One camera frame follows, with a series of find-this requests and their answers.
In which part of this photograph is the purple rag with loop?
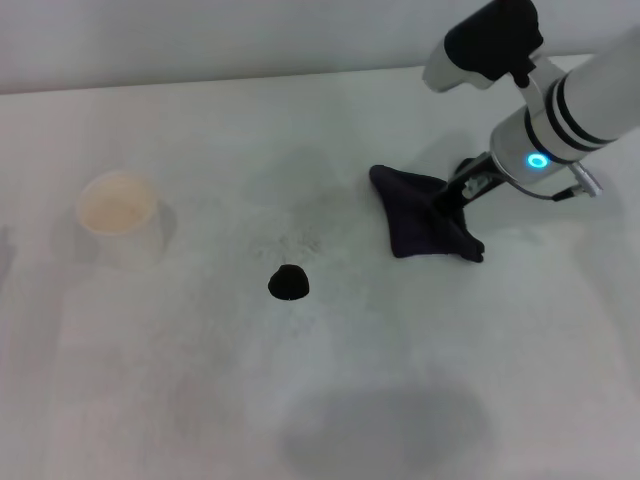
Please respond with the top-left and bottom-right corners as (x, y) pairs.
(368, 163), (487, 264)

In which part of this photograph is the white paper cup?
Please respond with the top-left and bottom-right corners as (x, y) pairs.
(74, 169), (165, 272)

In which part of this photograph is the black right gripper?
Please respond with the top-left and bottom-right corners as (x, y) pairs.
(430, 153), (507, 214)

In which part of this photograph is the small black pile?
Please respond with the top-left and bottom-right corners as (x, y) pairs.
(267, 263), (312, 302)

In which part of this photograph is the black and white wrist camera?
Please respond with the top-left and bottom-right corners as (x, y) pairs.
(421, 0), (546, 94)

